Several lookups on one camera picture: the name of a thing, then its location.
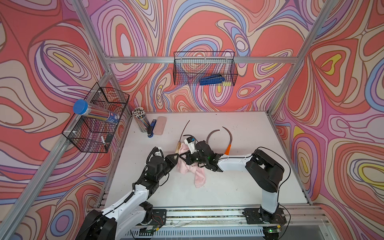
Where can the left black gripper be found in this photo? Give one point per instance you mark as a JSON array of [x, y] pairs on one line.
[[168, 159]]

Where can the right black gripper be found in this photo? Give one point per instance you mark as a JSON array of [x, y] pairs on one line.
[[187, 157]]

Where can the pink rag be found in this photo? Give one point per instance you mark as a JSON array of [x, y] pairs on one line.
[[199, 173]]

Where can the orange handled sickle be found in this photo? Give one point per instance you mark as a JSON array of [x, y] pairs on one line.
[[227, 152]]

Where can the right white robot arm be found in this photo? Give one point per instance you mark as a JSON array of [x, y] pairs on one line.
[[267, 173]]

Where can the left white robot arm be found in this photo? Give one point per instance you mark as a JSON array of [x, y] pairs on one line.
[[114, 222]]

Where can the blue stapler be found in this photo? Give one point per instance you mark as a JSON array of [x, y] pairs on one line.
[[150, 130]]

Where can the pink case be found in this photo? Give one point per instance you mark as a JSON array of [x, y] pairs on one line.
[[160, 126]]

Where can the cup of pencils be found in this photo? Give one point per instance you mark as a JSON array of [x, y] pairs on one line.
[[141, 119]]

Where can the blue tool in basket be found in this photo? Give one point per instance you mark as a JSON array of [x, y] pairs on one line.
[[212, 80]]

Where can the clear tube blue cap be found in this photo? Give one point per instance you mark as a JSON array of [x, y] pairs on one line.
[[83, 108]]

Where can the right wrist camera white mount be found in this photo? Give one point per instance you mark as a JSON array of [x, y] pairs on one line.
[[191, 143]]

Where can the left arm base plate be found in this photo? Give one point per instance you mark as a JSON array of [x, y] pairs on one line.
[[156, 217]]

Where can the black wire basket left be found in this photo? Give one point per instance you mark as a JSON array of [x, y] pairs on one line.
[[91, 135]]

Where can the black wire basket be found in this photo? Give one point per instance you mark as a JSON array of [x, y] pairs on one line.
[[91, 135], [191, 66]]

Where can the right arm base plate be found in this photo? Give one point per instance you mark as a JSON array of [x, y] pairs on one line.
[[260, 216]]

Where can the black wire basket back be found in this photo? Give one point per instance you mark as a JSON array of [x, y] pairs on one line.
[[191, 66]]

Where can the aluminium rail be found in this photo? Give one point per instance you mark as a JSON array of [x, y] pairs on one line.
[[228, 223]]

